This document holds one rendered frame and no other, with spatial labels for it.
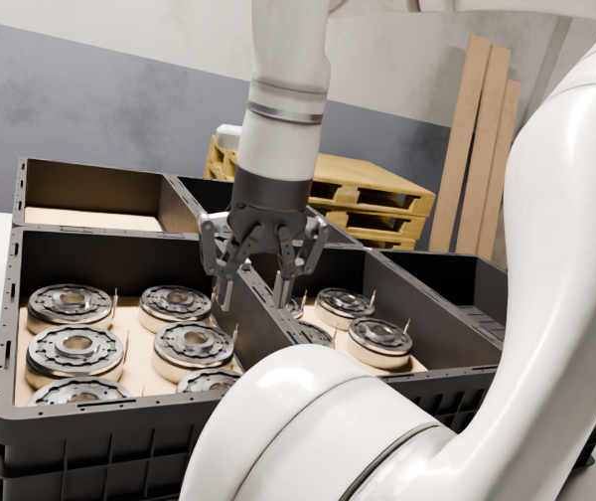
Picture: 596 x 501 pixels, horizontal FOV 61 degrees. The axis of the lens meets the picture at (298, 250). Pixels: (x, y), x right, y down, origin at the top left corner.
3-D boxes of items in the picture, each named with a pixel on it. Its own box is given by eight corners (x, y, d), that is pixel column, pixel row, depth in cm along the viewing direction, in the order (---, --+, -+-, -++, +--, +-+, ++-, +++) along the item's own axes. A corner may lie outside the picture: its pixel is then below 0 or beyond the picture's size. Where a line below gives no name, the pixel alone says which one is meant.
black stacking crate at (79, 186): (207, 301, 87) (218, 241, 83) (8, 302, 72) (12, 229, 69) (160, 222, 119) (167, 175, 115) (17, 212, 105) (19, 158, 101)
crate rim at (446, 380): (527, 383, 65) (534, 368, 64) (334, 407, 51) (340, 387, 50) (364, 258, 98) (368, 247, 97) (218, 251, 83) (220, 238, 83)
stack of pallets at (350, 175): (339, 269, 355) (370, 160, 330) (396, 326, 289) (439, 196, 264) (182, 257, 310) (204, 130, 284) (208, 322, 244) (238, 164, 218)
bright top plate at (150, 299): (220, 319, 72) (220, 316, 72) (148, 321, 67) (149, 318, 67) (200, 288, 81) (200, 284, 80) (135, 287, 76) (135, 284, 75)
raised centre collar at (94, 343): (100, 359, 57) (101, 354, 57) (53, 360, 55) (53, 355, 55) (99, 335, 61) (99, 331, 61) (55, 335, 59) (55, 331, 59)
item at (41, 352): (125, 375, 56) (126, 371, 56) (23, 378, 52) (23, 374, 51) (119, 328, 64) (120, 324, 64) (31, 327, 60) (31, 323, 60)
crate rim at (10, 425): (333, 407, 51) (339, 387, 50) (-14, 448, 37) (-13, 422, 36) (218, 251, 83) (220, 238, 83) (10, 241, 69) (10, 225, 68)
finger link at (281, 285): (283, 280, 53) (277, 310, 55) (289, 280, 53) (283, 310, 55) (277, 270, 55) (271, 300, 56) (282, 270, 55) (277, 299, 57)
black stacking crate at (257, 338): (309, 479, 54) (336, 392, 50) (-15, 543, 40) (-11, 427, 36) (207, 302, 86) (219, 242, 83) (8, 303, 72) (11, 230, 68)
